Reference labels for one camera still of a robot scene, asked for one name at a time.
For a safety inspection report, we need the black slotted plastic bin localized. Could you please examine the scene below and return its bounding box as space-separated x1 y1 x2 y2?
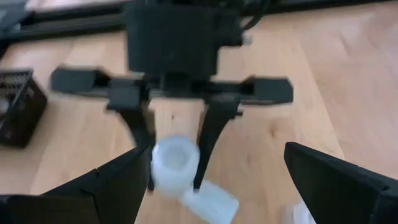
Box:
0 68 49 149

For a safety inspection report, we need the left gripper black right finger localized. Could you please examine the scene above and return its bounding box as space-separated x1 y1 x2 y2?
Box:
284 141 398 224

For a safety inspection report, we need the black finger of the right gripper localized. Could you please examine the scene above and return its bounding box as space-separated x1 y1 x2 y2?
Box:
192 95 244 191
106 98 157 191

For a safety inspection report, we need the clear white-capped pill bottle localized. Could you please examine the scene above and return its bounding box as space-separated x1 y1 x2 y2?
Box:
282 200 315 224

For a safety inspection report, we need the white translucent plastic bottle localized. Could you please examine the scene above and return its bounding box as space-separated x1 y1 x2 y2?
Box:
150 134 201 200
179 179 240 224

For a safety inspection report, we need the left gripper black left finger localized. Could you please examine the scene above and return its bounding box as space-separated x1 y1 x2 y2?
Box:
0 144 154 224

